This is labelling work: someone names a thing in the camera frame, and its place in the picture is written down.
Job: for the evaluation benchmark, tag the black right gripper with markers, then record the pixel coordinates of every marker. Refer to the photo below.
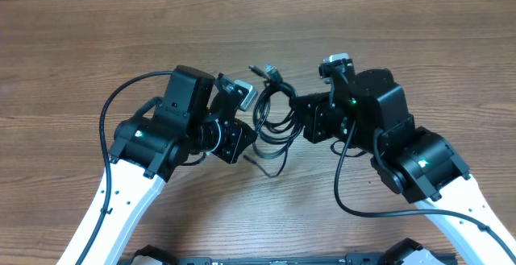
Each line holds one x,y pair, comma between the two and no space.
316,118

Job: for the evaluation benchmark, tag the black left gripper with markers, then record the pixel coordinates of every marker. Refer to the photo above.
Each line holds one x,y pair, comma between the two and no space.
238,131

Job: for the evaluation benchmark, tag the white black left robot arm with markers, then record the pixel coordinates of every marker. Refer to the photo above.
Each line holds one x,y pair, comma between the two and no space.
195,116

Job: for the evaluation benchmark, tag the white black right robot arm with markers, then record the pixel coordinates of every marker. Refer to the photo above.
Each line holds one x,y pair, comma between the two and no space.
368,111

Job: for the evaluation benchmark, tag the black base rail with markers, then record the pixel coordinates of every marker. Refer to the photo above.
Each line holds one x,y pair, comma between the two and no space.
407,251

